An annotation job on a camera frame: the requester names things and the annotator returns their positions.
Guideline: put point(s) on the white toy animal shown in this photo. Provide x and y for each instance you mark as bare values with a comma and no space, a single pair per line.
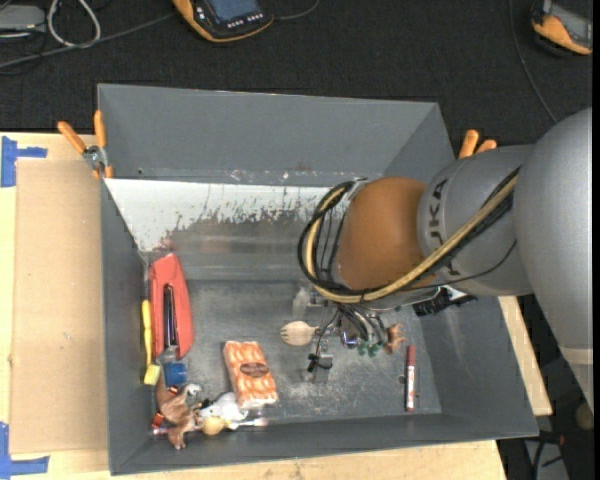
225,407

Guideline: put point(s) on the red stapler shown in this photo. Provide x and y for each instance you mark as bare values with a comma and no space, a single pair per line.
180,298

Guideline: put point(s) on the small brown toy animal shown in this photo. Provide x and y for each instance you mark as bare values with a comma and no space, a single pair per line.
394,337

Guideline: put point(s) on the brown cardboard board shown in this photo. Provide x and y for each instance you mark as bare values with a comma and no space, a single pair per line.
55,293

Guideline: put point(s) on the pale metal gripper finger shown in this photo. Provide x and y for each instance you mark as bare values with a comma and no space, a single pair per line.
323,367
306,302

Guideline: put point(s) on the beige round toy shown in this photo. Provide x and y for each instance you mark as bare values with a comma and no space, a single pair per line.
213,426

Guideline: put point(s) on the brown toy horse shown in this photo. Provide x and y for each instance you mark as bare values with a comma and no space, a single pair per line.
177,410

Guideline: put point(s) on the black cylinder on white bracket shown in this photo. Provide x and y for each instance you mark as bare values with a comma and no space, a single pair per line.
437,304

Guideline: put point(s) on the orange patterned packet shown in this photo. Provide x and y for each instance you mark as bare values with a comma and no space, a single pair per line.
250,373

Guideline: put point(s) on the blue cup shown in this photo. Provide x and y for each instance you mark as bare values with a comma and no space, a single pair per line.
175,374

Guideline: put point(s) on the grey metal bin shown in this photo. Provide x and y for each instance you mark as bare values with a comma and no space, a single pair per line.
260,133

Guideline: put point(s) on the red-brown marker pen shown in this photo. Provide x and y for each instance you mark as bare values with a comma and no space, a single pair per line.
410,378

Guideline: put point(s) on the small red cylinder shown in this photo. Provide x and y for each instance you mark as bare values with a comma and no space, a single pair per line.
158,420

